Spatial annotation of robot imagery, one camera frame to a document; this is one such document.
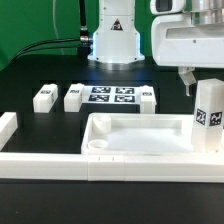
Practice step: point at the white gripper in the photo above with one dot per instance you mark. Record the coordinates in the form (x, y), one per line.
(176, 42)

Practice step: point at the white desk top tray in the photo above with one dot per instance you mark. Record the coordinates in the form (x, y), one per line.
(138, 134)

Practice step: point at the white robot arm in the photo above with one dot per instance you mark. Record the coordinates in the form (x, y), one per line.
(116, 42)

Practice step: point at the fiducial marker plate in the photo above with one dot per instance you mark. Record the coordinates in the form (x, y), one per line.
(111, 95)

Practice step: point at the white U-shaped obstacle fence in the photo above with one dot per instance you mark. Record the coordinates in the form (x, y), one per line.
(207, 167)

